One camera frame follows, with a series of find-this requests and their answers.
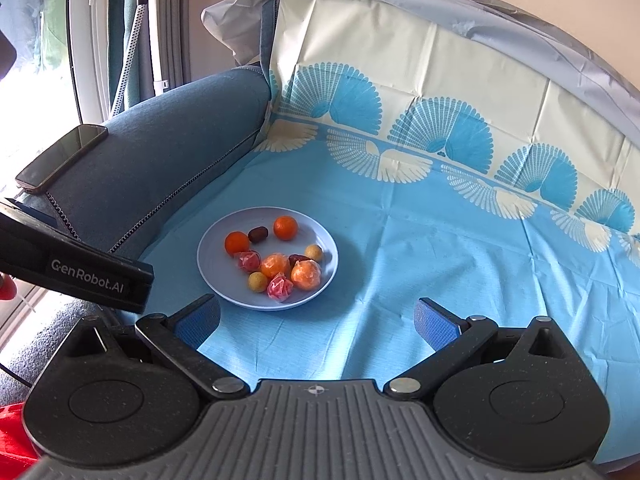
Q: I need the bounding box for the white window frame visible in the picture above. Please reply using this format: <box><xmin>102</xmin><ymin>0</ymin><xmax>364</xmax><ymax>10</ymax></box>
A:
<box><xmin>67</xmin><ymin>0</ymin><xmax>115</xmax><ymax>123</ymax></box>

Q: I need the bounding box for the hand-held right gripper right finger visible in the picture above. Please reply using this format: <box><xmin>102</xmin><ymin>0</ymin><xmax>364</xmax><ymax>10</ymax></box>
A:
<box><xmin>382</xmin><ymin>297</ymin><xmax>581</xmax><ymax>401</ymax></box>

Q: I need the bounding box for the pale round plate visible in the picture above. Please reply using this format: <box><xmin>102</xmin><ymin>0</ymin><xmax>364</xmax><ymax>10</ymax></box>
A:
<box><xmin>196</xmin><ymin>206</ymin><xmax>340</xmax><ymax>312</ymax></box>

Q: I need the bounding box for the orange candy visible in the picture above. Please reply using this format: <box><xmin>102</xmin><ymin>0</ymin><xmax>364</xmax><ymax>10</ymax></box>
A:
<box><xmin>260</xmin><ymin>254</ymin><xmax>291</xmax><ymax>280</ymax></box>

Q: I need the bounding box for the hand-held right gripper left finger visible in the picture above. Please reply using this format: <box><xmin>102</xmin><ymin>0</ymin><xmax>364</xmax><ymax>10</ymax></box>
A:
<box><xmin>65</xmin><ymin>294</ymin><xmax>251</xmax><ymax>401</ymax></box>

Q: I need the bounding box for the blue sofa armrest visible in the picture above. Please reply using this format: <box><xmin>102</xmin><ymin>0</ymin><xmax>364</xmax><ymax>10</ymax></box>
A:
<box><xmin>20</xmin><ymin>67</ymin><xmax>273</xmax><ymax>261</ymax></box>

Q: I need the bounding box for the white perforated pole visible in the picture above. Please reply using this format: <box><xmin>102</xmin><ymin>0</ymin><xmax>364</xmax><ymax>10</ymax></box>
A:
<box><xmin>111</xmin><ymin>2</ymin><xmax>147</xmax><ymax>117</ymax></box>

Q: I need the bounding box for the dark smartphone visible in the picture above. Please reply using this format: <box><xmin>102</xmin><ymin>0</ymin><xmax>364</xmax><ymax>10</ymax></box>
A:
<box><xmin>15</xmin><ymin>124</ymin><xmax>109</xmax><ymax>195</ymax></box>

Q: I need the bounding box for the blue printed tablecloth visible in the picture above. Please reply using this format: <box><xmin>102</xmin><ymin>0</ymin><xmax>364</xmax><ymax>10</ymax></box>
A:
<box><xmin>135</xmin><ymin>0</ymin><xmax>640</xmax><ymax>461</ymax></box>

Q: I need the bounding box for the red candy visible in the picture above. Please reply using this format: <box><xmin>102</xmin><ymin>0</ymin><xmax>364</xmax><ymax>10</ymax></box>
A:
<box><xmin>234</xmin><ymin>251</ymin><xmax>262</xmax><ymax>273</ymax></box>
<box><xmin>266</xmin><ymin>274</ymin><xmax>295</xmax><ymax>303</ymax></box>

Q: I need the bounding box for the red cloth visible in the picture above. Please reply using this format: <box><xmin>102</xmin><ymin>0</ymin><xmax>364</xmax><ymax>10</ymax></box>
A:
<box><xmin>0</xmin><ymin>402</ymin><xmax>38</xmax><ymax>480</ymax></box>

